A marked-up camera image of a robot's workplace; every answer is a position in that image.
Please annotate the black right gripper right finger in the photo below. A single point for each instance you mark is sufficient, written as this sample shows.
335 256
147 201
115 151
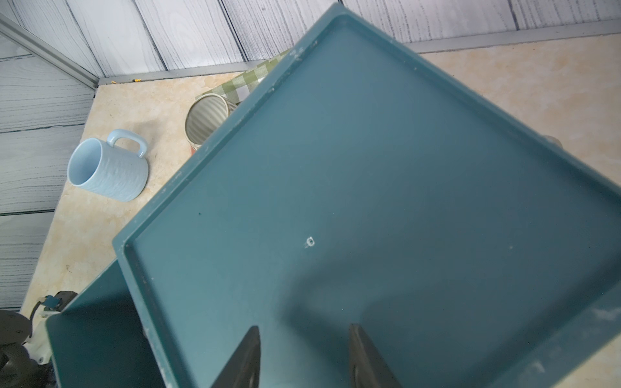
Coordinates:
367 368

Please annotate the aluminium frame post left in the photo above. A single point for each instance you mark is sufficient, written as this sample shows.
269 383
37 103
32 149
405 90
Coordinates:
36 46

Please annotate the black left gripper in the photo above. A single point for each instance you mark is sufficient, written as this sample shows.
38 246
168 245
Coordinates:
26 355

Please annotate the green striped ceramic cup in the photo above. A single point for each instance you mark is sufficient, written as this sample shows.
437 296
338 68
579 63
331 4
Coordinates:
205 116

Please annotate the light blue mug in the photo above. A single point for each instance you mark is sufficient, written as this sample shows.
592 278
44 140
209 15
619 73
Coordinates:
115 168

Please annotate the teal drawer cabinet box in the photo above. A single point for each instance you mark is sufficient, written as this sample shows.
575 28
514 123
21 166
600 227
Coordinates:
361 184

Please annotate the green checkered cloth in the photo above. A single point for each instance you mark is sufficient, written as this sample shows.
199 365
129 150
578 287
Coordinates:
240 87

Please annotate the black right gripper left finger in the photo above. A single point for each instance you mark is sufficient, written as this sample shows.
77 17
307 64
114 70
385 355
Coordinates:
243 368

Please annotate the teal pull-out drawer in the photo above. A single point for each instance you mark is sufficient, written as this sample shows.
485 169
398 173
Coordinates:
98 340

